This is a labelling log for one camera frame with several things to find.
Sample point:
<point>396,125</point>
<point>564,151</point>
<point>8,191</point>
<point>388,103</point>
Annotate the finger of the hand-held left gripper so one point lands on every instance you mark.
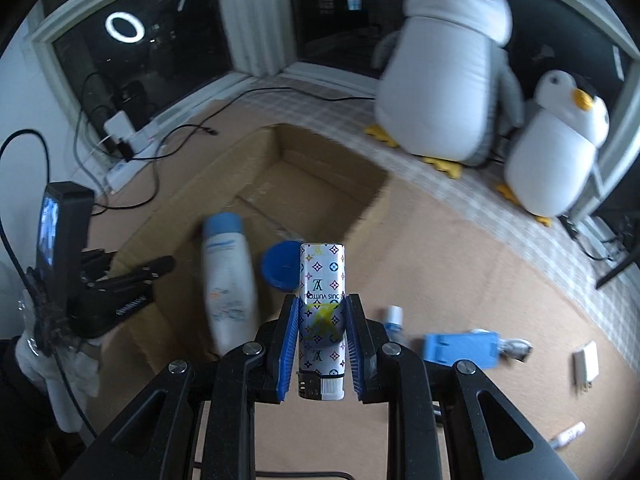
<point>145,270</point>

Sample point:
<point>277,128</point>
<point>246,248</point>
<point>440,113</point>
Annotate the black plug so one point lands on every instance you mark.
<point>125,149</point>

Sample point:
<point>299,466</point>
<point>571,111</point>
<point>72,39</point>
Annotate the checked beige mat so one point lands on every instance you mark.
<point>450,200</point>

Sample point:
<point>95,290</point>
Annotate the white patterned lighter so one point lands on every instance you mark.
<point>320,285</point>

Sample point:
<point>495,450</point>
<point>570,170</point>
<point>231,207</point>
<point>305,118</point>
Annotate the person's left hand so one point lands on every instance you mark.
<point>70,385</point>

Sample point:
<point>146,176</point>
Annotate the small penguin plush toy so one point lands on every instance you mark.
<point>545,160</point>

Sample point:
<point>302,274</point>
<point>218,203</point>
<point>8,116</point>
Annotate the white power strip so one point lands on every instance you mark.
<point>120,175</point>

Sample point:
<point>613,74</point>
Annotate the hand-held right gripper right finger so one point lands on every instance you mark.
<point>355,350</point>

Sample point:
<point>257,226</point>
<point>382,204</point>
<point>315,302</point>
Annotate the black tripod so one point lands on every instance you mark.
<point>617,271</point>

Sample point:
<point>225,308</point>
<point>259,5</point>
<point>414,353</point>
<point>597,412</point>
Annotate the white window frame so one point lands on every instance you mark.
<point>250,20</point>

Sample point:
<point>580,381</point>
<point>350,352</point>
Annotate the large penguin plush toy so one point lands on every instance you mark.
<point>440,85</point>

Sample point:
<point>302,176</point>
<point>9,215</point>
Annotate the small white marker tube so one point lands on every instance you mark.
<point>570,432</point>

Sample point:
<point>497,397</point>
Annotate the black power adapter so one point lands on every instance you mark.
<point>131,97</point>

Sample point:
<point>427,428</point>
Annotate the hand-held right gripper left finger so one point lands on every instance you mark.
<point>287,350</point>

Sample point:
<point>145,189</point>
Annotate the white plugged charger block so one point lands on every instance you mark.
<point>119,125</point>

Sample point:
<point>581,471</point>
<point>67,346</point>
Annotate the white wall charger plug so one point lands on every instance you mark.
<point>586,362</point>

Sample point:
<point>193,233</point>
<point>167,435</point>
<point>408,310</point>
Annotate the brown cardboard box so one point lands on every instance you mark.
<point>310,180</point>

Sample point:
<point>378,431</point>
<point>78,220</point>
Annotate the small clear blue bottle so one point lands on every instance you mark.
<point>395,320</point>

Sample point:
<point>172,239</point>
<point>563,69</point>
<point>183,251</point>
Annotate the round blue container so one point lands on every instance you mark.
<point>280,265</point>

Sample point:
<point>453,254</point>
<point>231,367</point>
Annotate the white spray can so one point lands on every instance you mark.
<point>227,285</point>

